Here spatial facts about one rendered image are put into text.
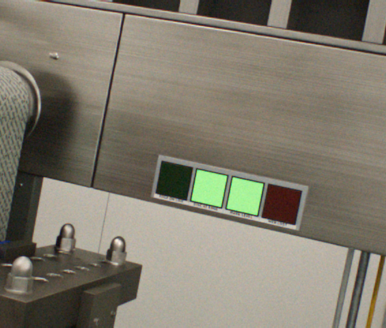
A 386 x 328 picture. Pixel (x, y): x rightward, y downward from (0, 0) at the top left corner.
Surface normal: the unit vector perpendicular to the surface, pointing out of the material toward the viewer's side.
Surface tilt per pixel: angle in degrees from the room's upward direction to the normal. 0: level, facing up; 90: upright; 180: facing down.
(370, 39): 90
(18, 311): 90
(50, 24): 90
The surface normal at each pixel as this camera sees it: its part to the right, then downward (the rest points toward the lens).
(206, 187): -0.30, 0.00
